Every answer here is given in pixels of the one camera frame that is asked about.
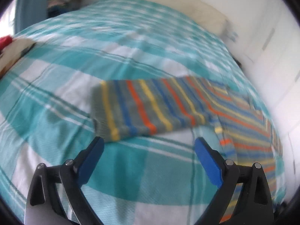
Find blue curtain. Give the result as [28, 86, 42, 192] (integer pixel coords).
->
[14, 0, 48, 34]

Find teal white plaid bedspread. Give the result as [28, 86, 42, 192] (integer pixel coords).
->
[1, 0, 271, 221]

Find patterned cushion at bedside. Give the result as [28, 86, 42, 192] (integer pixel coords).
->
[0, 36, 36, 79]

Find multicolour striped knit sweater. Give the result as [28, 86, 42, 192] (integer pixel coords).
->
[84, 76, 285, 224]

